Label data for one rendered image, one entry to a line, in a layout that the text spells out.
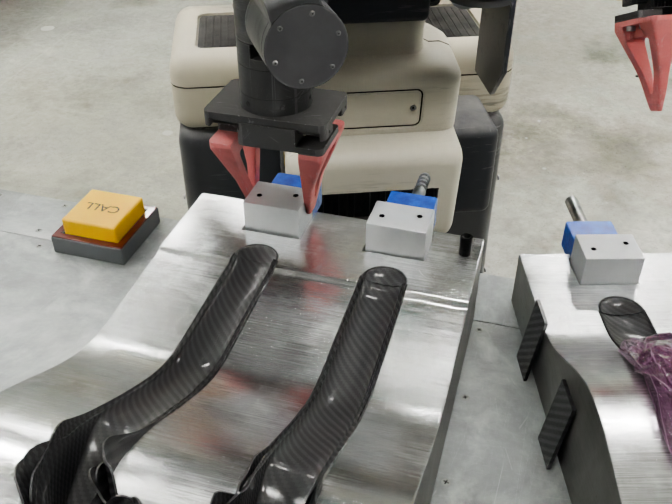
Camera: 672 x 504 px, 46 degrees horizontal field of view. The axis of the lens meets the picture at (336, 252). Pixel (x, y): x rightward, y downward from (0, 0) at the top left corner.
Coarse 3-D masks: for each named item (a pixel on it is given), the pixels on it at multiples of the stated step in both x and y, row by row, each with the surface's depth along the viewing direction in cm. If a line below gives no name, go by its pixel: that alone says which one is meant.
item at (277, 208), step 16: (288, 176) 72; (256, 192) 68; (272, 192) 68; (288, 192) 68; (320, 192) 72; (256, 208) 67; (272, 208) 66; (288, 208) 66; (304, 208) 67; (256, 224) 68; (272, 224) 67; (288, 224) 67; (304, 224) 68
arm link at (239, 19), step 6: (234, 0) 57; (240, 0) 56; (246, 0) 56; (234, 6) 58; (240, 6) 57; (246, 6) 56; (234, 12) 58; (240, 12) 57; (234, 18) 58; (240, 18) 57; (240, 24) 58; (240, 30) 58; (246, 30) 57; (240, 36) 58; (246, 36) 58; (246, 42) 58; (258, 54) 59
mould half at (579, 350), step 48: (528, 288) 68; (576, 288) 67; (624, 288) 67; (576, 336) 62; (576, 384) 55; (624, 384) 53; (576, 432) 55; (624, 432) 50; (576, 480) 55; (624, 480) 48
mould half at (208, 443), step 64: (192, 256) 65; (320, 256) 65; (384, 256) 65; (448, 256) 65; (128, 320) 60; (192, 320) 60; (256, 320) 59; (320, 320) 59; (448, 320) 59; (64, 384) 51; (128, 384) 52; (256, 384) 54; (384, 384) 54; (448, 384) 54; (0, 448) 43; (192, 448) 44; (256, 448) 45; (384, 448) 47
